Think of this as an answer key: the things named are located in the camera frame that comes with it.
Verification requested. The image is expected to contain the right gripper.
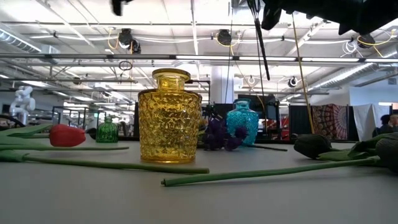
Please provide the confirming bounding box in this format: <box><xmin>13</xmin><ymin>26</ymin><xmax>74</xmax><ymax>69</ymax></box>
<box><xmin>261</xmin><ymin>0</ymin><xmax>343</xmax><ymax>31</ymax></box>

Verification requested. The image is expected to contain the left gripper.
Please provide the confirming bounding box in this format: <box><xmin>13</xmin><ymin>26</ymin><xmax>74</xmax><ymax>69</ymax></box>
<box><xmin>111</xmin><ymin>0</ymin><xmax>134</xmax><ymax>17</ymax></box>

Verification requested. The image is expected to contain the purple artificial flower sprig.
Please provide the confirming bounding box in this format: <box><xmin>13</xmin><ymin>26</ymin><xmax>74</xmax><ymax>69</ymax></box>
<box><xmin>246</xmin><ymin>0</ymin><xmax>271</xmax><ymax>81</ymax></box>
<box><xmin>242</xmin><ymin>142</ymin><xmax>289</xmax><ymax>152</ymax></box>
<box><xmin>203</xmin><ymin>116</ymin><xmax>249</xmax><ymax>152</ymax></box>

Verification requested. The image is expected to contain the green glass vase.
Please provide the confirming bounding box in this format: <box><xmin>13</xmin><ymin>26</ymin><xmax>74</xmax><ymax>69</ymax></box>
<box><xmin>95</xmin><ymin>116</ymin><xmax>119</xmax><ymax>144</ymax></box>

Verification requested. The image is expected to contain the blue glass vase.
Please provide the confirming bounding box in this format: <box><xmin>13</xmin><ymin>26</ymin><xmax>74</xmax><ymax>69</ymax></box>
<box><xmin>226</xmin><ymin>98</ymin><xmax>260</xmax><ymax>146</ymax></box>

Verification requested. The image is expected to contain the red artificial tulip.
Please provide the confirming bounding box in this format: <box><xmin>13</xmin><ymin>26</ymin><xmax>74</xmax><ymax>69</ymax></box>
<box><xmin>0</xmin><ymin>149</ymin><xmax>210</xmax><ymax>175</ymax></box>
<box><xmin>0</xmin><ymin>123</ymin><xmax>87</xmax><ymax>147</ymax></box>

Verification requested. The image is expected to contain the black artificial tulip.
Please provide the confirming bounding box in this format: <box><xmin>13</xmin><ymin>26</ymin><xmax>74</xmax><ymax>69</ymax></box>
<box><xmin>375</xmin><ymin>136</ymin><xmax>398</xmax><ymax>174</ymax></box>
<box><xmin>160</xmin><ymin>155</ymin><xmax>398</xmax><ymax>187</ymax></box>
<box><xmin>294</xmin><ymin>133</ymin><xmax>398</xmax><ymax>161</ymax></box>

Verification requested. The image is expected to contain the yellow glass vase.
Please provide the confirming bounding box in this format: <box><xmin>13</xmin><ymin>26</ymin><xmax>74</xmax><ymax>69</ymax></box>
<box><xmin>137</xmin><ymin>68</ymin><xmax>203</xmax><ymax>164</ymax></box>

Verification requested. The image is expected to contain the red patterned tapestry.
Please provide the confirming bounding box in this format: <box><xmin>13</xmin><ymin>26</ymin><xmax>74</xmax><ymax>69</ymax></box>
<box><xmin>312</xmin><ymin>104</ymin><xmax>349</xmax><ymax>141</ymax></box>

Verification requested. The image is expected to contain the white hanging cloth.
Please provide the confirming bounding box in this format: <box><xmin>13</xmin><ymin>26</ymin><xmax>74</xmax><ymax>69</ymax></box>
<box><xmin>353</xmin><ymin>103</ymin><xmax>393</xmax><ymax>143</ymax></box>

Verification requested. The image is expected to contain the person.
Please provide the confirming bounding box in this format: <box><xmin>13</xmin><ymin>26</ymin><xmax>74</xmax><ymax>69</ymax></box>
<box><xmin>372</xmin><ymin>113</ymin><xmax>398</xmax><ymax>138</ymax></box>

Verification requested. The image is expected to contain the yellow cable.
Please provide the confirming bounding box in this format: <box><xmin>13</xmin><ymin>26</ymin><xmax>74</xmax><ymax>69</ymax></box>
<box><xmin>291</xmin><ymin>14</ymin><xmax>315</xmax><ymax>134</ymax></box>

